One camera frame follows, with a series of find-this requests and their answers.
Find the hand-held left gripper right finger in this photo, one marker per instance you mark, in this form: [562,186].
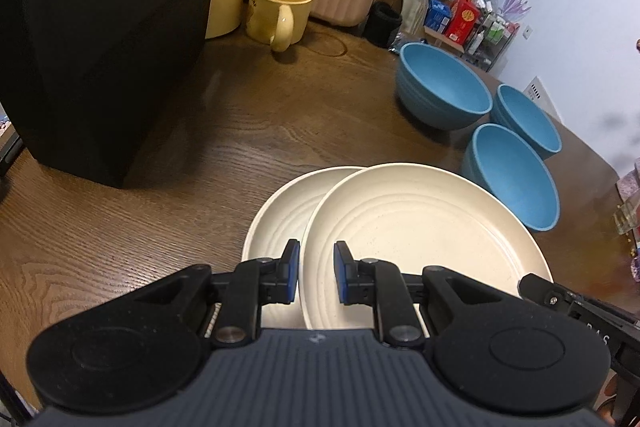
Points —
[341,274]

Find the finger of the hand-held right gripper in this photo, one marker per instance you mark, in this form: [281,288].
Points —
[542,289]

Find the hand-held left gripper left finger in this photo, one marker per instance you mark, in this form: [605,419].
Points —
[291,272]

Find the cream plate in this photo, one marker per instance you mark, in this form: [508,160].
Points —
[280,222]
[425,232]

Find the blue bowl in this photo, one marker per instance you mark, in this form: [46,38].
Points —
[527,119]
[510,177]
[442,87]

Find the clear drinking glass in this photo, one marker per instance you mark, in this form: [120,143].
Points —
[629,217]

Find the pink textured vase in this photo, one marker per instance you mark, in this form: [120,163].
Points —
[631,179]

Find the silver foil wrapper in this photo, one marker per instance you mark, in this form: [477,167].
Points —
[407,42]

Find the yellow mug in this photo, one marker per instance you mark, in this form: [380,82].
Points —
[265,22]

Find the black cylindrical container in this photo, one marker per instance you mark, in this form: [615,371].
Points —
[382,24]

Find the blue box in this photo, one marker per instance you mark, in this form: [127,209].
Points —
[439,16]

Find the red box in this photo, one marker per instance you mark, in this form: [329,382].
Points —
[462,19]

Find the black paper bag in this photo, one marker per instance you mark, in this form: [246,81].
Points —
[100,32]

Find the white wall panel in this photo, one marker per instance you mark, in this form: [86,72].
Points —
[542,97]

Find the white wall socket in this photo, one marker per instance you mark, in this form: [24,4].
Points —
[526,32]

